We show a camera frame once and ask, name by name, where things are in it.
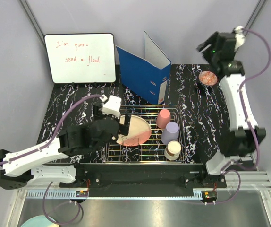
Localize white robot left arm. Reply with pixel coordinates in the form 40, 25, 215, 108
0, 113, 131, 190

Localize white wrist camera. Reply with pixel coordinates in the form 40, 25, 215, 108
233, 26, 245, 51
100, 95, 122, 119

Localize light blue plate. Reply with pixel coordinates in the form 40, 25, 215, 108
21, 215, 59, 227

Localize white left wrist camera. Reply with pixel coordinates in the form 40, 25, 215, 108
100, 95, 122, 119

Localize lavender cup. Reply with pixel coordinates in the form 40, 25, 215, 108
161, 122, 179, 145

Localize beige brown cup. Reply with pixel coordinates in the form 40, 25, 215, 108
164, 141, 182, 161

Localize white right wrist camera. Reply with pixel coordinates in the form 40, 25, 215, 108
233, 26, 245, 51

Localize red blue patterned bowl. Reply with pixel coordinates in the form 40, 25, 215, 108
198, 71, 218, 87

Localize pink cup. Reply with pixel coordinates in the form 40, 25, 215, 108
156, 109, 171, 129

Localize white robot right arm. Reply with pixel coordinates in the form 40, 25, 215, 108
197, 27, 266, 188

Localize whiteboard with red writing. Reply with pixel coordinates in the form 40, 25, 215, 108
44, 33, 116, 84

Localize blue ring binder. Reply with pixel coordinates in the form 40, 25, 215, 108
116, 32, 171, 105

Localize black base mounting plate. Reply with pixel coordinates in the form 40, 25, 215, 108
59, 163, 227, 198

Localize wire dish rack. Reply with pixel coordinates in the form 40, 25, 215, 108
101, 105, 186, 163

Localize pink beige plate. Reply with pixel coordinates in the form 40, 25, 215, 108
116, 115, 152, 147

